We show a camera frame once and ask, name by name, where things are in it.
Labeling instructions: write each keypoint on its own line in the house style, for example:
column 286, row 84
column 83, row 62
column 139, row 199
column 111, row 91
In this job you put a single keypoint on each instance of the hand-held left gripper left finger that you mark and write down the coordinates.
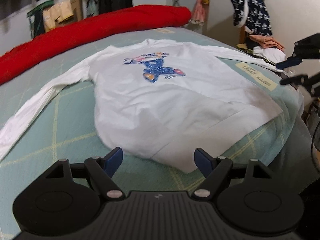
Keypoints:
column 113, row 161

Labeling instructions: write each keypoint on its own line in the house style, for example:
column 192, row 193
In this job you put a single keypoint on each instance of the pale green hanging garment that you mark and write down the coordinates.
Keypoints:
column 91, row 7

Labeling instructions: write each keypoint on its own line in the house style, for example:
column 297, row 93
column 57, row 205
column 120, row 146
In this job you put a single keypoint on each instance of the red quilt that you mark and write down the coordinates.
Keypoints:
column 87, row 35

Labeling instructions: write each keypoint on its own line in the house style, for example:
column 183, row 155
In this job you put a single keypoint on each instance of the wooden chair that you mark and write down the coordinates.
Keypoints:
column 241, row 38

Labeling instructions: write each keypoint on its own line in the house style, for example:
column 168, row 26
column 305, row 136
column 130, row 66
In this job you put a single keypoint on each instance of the white printed sweatshirt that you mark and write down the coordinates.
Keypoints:
column 162, row 100

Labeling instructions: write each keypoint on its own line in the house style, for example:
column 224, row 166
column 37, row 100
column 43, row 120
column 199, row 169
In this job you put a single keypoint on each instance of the pink patterned curtain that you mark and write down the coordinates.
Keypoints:
column 200, row 7

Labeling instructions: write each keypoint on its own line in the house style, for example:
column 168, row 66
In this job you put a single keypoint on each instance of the yellow clothes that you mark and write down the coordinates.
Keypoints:
column 57, row 13

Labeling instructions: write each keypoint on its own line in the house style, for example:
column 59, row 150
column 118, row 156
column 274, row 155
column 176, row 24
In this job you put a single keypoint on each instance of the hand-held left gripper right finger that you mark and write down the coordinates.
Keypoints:
column 202, row 162

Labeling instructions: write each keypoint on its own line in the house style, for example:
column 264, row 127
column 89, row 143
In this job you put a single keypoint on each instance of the navy star-print garment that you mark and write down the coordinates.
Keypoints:
column 257, row 15

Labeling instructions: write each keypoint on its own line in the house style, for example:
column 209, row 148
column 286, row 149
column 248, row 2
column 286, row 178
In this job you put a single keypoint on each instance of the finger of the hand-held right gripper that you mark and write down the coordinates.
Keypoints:
column 302, row 79
column 290, row 62

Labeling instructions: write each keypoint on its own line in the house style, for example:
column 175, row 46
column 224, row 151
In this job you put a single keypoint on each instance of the cardboard box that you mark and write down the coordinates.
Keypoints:
column 78, row 8

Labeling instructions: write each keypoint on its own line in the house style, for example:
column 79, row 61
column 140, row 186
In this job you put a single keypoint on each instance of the pink folded cloth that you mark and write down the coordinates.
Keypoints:
column 267, row 42

